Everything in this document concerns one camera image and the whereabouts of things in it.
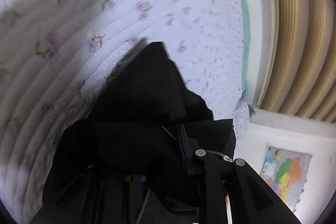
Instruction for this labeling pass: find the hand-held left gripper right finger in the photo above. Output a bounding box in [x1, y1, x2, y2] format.
[177, 124, 300, 224]

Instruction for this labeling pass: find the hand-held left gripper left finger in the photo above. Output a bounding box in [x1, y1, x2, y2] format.
[29, 164, 106, 224]

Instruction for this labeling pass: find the black hooded jacket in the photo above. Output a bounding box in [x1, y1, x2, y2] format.
[42, 39, 237, 224]

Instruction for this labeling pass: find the green blanket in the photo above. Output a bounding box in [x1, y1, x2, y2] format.
[228, 0, 250, 102]

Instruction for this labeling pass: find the striped brown window blind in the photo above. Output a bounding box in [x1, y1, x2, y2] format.
[259, 0, 336, 124]

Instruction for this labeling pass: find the floral purple bed sheet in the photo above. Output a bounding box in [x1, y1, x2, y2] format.
[0, 0, 250, 222]

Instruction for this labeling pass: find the colourful wall map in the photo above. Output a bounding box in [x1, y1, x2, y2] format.
[259, 145, 313, 213]

